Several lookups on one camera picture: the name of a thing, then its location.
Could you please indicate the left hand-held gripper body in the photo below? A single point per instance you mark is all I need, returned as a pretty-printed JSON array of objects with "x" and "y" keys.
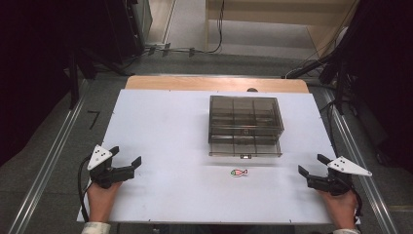
[{"x": 112, "y": 174}]

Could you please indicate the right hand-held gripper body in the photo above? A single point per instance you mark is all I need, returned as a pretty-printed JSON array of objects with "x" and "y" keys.
[{"x": 337, "y": 177}]

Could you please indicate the small fish sticker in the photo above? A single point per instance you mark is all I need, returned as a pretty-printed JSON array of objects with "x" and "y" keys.
[{"x": 239, "y": 172}]

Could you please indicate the smoky transparent drawer box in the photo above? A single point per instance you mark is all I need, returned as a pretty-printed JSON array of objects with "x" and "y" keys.
[{"x": 245, "y": 125}]

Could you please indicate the person's left hand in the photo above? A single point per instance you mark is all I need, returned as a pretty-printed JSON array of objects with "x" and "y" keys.
[{"x": 102, "y": 200}]

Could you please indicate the person's right hand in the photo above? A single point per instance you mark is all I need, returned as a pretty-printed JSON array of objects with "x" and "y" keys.
[{"x": 341, "y": 208}]

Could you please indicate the white board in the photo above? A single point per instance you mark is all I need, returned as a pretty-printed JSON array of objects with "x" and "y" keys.
[{"x": 162, "y": 136}]

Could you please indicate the wooden table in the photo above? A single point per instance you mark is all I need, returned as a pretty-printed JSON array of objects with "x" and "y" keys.
[{"x": 195, "y": 83}]

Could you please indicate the metal floor rail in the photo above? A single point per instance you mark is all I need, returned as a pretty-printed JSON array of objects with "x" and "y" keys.
[
  {"x": 357, "y": 152},
  {"x": 48, "y": 159}
]

